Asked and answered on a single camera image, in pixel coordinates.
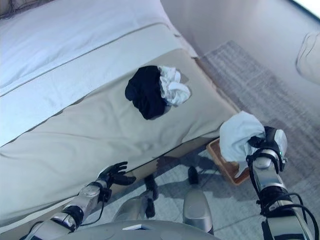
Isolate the white duvet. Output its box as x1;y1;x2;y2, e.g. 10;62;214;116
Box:
0;0;198;148

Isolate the black garment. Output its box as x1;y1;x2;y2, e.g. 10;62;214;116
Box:
125;65;173;121

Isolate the grey robot torso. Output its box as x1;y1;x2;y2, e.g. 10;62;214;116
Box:
72;219;216;240

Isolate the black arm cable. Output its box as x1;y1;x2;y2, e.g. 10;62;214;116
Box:
257;192;320;240
79;197;107;227

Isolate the beige round rug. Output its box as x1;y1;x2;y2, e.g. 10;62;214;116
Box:
295;31;320;85

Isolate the large white garment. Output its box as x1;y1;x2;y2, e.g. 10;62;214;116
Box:
219;111;266;178

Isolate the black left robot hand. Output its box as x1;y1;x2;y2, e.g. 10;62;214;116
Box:
97;161;137;187

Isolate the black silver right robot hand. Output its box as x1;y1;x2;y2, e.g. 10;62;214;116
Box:
246;126;289;164

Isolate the silver left robot leg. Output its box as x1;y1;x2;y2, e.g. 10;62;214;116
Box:
113;174;160;223

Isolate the brown wicker basket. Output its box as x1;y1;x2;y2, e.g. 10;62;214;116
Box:
206;138;252;187

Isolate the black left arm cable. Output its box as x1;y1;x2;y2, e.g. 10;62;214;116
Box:
79;197;107;227

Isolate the grey rug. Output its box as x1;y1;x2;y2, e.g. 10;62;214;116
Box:
82;39;320;240

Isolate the silver robot leg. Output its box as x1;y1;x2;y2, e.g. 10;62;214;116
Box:
182;166;215;235
113;174;160;223

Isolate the patterned beige cushion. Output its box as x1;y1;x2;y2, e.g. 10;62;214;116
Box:
0;0;36;20

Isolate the ruffled white garment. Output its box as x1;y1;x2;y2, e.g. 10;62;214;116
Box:
157;65;192;108

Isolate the beige bed blanket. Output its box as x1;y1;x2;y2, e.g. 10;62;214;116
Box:
0;48;238;227

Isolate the silver right robot leg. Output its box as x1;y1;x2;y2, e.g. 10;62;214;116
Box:
182;166;215;235

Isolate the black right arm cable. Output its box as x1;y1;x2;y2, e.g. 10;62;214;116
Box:
257;192;320;240

